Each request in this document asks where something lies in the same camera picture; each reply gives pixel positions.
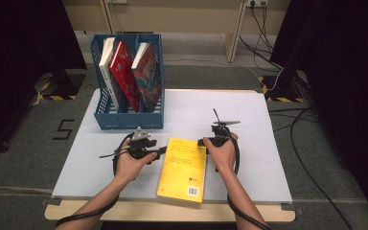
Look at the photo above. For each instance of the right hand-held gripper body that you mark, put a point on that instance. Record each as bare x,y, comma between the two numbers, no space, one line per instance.
222,135

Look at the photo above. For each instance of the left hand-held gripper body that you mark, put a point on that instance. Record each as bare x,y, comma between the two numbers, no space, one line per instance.
139,147

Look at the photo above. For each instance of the blue plastic file rack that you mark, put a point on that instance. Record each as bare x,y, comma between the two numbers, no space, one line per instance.
153,121

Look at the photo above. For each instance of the yellow book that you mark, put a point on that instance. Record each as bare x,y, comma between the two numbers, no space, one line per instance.
182,169

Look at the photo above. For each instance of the teal illustrated book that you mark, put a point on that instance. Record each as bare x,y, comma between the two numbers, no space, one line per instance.
148,76

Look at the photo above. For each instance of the red cartoon book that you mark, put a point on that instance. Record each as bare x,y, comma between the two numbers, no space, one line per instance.
124,76

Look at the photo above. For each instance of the white paperback magazine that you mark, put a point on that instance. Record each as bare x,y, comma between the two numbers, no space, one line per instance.
106,67

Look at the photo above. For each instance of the person's right hand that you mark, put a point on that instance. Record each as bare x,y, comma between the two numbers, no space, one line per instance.
222,158

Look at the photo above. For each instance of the person's left hand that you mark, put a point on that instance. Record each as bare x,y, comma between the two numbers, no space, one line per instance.
131,167

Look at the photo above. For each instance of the stand base with hazard tape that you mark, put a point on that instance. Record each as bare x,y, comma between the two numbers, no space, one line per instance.
284,89
60,86

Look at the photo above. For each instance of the beige wooden desk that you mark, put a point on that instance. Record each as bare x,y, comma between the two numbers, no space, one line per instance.
179,16

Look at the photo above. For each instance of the black curtain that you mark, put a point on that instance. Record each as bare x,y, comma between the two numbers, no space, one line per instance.
348,80
19,64

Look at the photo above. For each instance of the white wall socket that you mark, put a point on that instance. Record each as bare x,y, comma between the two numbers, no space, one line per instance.
117,1
257,2

